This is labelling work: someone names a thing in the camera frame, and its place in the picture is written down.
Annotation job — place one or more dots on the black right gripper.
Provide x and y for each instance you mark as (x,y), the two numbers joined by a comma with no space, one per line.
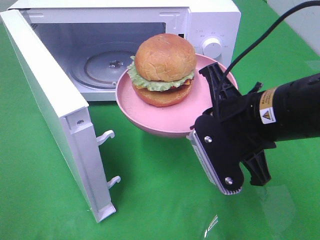
(231,136)

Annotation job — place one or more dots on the white microwave oven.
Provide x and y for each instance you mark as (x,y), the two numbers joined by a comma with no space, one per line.
(66,27)

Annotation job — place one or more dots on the clear tape patch far right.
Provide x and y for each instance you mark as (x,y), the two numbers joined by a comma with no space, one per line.
(278,207)

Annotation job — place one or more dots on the glass microwave turntable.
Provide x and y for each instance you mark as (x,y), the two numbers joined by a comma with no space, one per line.
(99,69)

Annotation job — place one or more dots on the burger with lettuce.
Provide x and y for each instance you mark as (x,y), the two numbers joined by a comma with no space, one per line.
(163,69)

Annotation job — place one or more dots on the white microwave door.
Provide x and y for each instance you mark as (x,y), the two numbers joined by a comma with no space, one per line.
(66,114)

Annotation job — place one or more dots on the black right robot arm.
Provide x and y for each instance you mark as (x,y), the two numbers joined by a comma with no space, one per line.
(290,111)

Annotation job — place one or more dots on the white upper microwave knob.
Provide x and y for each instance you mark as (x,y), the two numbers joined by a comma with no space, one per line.
(212,47)

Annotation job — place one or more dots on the pink plate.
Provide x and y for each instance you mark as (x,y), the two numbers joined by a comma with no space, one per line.
(170,121)

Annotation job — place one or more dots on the clear tape patch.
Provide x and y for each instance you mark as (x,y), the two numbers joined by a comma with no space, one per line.
(201,221)
(278,207)

